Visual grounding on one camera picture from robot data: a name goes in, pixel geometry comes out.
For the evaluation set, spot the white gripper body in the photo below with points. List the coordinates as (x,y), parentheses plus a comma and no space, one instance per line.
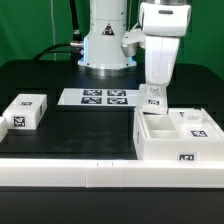
(160,58)

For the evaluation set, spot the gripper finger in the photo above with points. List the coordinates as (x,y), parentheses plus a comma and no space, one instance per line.
(156,90)

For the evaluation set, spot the white cabinet door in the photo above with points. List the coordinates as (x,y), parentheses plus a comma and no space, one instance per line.
(149,103)
(195,123)

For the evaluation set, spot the white cabinet body box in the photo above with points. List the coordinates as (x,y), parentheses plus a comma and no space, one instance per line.
(156,138)

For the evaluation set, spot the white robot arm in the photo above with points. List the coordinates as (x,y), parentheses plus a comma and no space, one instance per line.
(110,46)

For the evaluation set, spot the white cabinet top block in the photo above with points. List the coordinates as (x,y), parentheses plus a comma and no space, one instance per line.
(26,111)

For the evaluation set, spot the white marker base plate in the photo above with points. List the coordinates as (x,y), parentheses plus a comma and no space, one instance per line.
(99,97)

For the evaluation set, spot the white left fence rail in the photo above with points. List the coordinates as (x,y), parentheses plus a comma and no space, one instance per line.
(3,128)

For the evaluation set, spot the white fence rail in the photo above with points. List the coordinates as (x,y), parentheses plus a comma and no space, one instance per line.
(110,173)
(3,128)

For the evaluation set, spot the white front fence rail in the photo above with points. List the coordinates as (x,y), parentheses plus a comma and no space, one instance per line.
(110,173)

